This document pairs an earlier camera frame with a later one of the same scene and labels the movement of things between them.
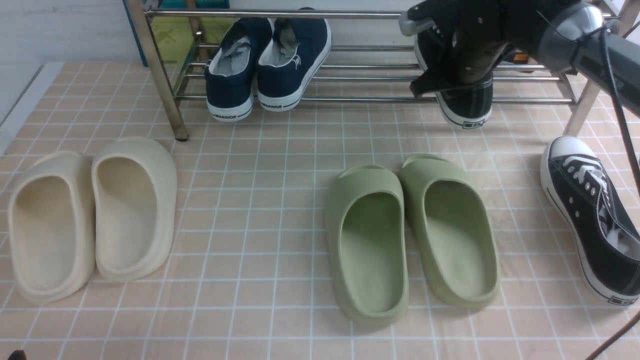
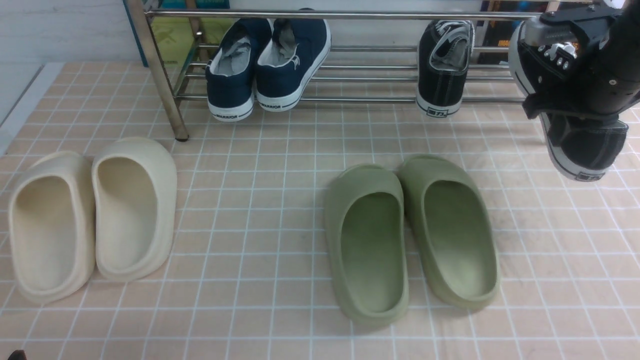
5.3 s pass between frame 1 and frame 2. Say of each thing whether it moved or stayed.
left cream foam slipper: stayed
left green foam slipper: stayed
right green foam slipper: stayed
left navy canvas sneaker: stayed
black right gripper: moved
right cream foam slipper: stayed
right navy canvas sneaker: stayed
